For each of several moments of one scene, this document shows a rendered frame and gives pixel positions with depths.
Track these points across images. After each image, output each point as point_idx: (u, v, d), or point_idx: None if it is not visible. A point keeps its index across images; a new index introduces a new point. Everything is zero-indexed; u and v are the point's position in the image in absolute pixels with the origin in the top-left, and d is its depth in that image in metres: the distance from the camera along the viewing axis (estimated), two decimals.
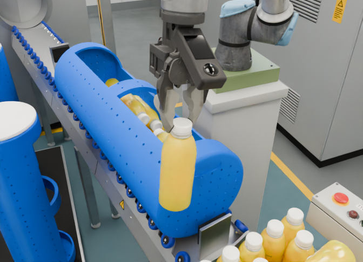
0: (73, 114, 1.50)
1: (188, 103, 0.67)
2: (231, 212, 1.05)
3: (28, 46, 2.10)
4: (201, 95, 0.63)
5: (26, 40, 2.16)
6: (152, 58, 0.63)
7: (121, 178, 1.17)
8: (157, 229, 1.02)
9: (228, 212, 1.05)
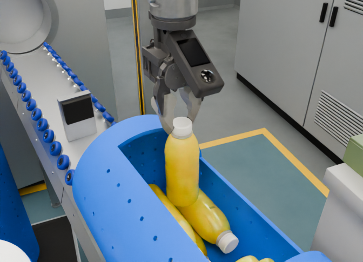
0: None
1: (186, 101, 0.66)
2: None
3: (23, 87, 1.35)
4: None
5: (20, 76, 1.41)
6: (146, 61, 0.62)
7: None
8: None
9: None
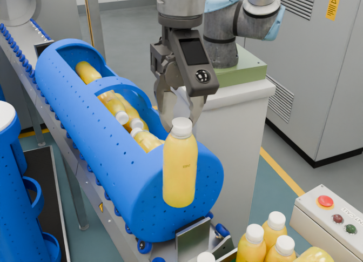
0: (55, 113, 1.45)
1: (190, 102, 0.66)
2: (212, 215, 1.01)
3: (14, 44, 2.05)
4: (201, 96, 0.62)
5: (12, 38, 2.11)
6: (153, 57, 0.63)
7: None
8: None
9: (209, 215, 1.00)
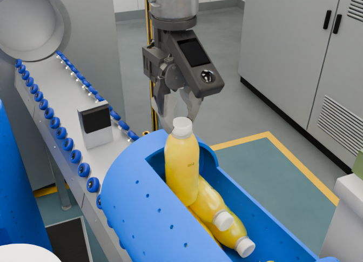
0: None
1: (186, 101, 0.66)
2: None
3: (40, 95, 1.41)
4: None
5: (37, 85, 1.47)
6: (146, 60, 0.62)
7: None
8: None
9: None
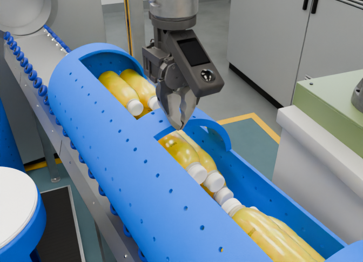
0: (100, 193, 0.89)
1: (180, 104, 0.66)
2: None
3: (25, 61, 1.50)
4: (194, 96, 0.63)
5: (22, 52, 1.56)
6: (146, 61, 0.62)
7: None
8: None
9: None
